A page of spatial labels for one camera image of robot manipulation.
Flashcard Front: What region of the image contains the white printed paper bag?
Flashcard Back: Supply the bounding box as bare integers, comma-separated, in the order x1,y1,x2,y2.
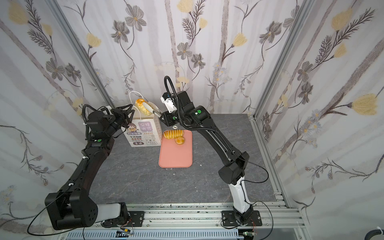
123,91,163,148

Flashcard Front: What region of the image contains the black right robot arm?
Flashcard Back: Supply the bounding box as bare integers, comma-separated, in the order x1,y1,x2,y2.
135,91,254,226

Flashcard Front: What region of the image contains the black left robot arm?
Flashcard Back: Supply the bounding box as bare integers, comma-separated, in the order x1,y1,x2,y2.
45,104,135,230

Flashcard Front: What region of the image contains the long striped bread loaf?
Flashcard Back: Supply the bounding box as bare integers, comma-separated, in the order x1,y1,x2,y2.
163,130,184,140

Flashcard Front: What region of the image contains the small round bun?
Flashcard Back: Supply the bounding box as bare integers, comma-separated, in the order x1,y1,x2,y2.
175,136,185,145

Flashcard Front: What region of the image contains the pink tray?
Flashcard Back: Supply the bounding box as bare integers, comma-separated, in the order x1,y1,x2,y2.
159,130,193,168

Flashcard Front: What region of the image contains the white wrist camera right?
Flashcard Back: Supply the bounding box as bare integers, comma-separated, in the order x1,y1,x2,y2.
161,93,177,113

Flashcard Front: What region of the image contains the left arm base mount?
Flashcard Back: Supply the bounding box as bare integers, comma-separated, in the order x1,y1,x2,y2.
101,211,145,228

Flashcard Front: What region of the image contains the white ventilated cable duct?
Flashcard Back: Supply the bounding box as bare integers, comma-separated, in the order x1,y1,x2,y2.
64,229,244,240

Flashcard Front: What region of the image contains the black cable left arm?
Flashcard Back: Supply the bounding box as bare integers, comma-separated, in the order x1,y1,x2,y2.
26,185,88,237

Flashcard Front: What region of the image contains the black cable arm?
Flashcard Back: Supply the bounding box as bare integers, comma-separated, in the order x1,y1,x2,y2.
26,185,88,237
239,158,274,240

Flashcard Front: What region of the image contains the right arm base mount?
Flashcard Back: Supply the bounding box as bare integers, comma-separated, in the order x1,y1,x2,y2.
221,210,263,228

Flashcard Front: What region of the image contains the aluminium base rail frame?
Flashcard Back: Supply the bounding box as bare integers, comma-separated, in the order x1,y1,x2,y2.
74,192,311,240

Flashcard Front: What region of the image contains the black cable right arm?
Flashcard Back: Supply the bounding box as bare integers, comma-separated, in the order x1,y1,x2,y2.
239,158,274,240

